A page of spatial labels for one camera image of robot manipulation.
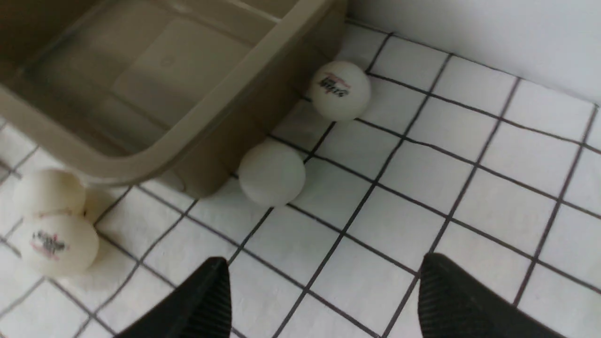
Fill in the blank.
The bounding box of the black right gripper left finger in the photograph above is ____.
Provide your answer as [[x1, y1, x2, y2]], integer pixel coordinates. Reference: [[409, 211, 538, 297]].
[[117, 257, 232, 338]]

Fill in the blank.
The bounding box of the white grid-patterned tablecloth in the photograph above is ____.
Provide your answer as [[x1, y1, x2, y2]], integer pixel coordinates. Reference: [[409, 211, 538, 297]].
[[1, 24, 601, 338]]

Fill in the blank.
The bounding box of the tan plastic bin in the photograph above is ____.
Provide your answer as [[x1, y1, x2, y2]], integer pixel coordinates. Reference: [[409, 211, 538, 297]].
[[0, 0, 348, 199]]

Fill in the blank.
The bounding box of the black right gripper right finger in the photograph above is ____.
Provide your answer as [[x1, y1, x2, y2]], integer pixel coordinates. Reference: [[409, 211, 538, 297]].
[[418, 253, 560, 338]]

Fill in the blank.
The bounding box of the white printed ping-pong ball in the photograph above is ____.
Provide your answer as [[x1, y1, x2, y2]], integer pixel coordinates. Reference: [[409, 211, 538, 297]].
[[16, 215, 100, 277], [308, 61, 371, 122]]

